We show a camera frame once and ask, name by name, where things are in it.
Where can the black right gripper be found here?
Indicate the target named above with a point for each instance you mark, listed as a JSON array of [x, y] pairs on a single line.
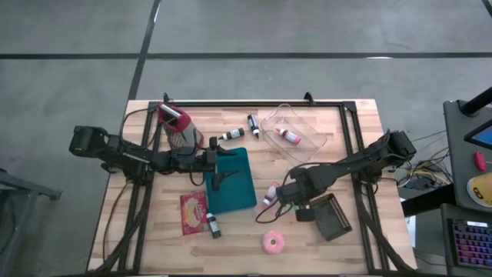
[[300, 188]]

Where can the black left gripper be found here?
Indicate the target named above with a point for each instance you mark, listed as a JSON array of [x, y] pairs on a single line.
[[203, 161]]

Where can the pink food colouring bottle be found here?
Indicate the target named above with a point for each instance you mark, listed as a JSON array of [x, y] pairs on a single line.
[[271, 192], [291, 136]]

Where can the teal plastic bin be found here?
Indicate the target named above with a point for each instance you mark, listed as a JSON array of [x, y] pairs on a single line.
[[234, 192]]

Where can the black food colouring bottle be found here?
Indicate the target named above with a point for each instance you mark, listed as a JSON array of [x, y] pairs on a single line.
[[234, 133], [213, 226], [253, 123]]

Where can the pink frosted toy donut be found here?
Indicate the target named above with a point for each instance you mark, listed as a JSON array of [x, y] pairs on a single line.
[[266, 246]]

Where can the red snack packet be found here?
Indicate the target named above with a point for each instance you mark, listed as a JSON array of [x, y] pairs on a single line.
[[192, 213]]

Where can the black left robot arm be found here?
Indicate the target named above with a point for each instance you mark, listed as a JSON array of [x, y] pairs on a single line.
[[127, 155]]

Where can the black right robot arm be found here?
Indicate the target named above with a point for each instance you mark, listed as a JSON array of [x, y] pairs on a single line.
[[346, 165]]

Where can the clear plastic bin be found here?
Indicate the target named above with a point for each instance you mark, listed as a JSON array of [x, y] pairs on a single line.
[[307, 148]]

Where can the black perforated tray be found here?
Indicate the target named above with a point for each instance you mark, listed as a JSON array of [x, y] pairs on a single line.
[[332, 221]]

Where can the red steel box grater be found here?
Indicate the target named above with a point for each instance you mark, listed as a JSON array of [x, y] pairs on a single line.
[[180, 123]]

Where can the white paper sheet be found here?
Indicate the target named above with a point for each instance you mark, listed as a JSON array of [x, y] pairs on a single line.
[[411, 229]]

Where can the black cart beam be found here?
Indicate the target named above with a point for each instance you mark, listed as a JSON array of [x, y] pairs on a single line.
[[426, 200]]

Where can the grey cart top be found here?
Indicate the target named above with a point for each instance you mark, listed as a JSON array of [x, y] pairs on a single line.
[[457, 154]]

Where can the backlit keyboard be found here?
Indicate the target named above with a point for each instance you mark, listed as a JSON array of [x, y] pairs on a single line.
[[473, 244]]

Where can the grey metal stand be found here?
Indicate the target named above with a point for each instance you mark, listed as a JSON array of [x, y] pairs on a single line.
[[23, 188]]

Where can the tablet screen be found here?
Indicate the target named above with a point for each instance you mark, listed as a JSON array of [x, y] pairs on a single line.
[[482, 136]]

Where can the black pole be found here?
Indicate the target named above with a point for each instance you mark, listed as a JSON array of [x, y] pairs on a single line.
[[476, 102]]

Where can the black metal table frame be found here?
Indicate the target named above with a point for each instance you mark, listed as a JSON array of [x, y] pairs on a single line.
[[250, 104]]

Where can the black frame clamp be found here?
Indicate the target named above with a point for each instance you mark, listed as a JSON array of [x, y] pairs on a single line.
[[166, 97], [308, 98]]

